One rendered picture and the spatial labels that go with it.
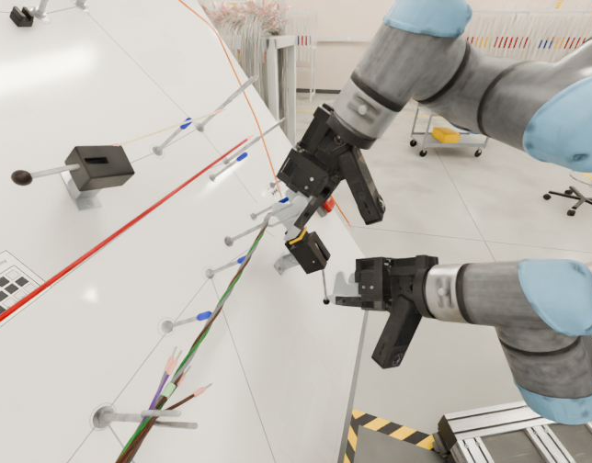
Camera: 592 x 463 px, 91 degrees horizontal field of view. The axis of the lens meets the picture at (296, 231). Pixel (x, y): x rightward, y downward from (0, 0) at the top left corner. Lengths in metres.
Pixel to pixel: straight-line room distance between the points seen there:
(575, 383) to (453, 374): 1.44
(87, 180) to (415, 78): 0.34
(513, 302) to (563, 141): 0.16
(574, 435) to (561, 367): 1.28
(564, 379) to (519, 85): 0.30
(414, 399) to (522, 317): 1.37
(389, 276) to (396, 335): 0.09
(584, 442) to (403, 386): 0.65
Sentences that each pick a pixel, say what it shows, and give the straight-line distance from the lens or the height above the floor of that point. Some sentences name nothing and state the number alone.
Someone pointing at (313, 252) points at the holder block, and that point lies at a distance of 0.49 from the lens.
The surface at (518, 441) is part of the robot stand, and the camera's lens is 1.57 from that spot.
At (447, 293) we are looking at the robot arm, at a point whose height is 1.21.
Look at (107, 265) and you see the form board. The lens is 0.38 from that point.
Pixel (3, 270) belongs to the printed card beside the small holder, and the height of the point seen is 1.30.
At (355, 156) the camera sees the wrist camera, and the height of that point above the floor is 1.33.
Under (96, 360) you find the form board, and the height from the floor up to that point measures 1.21.
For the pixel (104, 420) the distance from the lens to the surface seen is 0.36.
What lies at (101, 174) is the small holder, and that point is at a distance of 0.34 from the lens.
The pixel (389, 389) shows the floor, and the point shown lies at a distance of 1.71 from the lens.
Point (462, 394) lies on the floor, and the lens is 1.83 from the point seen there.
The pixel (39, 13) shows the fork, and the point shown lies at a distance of 0.54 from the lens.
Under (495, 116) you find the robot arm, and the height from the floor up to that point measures 1.40.
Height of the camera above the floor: 1.47
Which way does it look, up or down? 35 degrees down
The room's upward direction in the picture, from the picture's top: straight up
